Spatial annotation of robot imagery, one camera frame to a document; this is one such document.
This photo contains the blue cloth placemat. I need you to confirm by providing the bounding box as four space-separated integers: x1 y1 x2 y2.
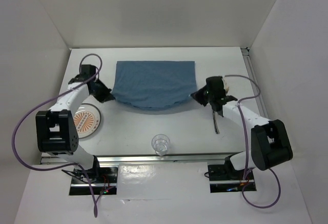
112 61 197 111

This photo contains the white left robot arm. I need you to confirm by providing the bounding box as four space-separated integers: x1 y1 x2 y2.
35 65 115 182

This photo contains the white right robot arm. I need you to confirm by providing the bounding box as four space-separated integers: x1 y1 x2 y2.
191 76 293 179

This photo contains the orange patterned plate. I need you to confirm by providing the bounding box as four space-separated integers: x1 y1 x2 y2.
73 103 102 139

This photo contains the clear plastic cup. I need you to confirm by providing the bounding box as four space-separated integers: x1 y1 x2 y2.
151 134 170 156

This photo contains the gold fork dark handle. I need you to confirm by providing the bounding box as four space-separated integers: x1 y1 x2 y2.
222 79 230 94

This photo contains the dark handled knife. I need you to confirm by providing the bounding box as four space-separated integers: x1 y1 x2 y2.
212 110 220 134

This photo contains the aluminium right side rail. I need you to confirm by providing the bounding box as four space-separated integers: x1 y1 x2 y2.
240 47 273 120

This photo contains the aluminium rail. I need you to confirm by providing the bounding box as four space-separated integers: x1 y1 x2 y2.
240 47 273 120
40 144 281 165

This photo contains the aluminium front rail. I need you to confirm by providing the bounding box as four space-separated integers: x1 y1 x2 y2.
40 144 281 165

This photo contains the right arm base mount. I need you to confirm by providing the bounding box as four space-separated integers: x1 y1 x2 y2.
203 165 257 193

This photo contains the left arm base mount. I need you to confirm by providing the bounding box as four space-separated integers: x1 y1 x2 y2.
61 157 120 196

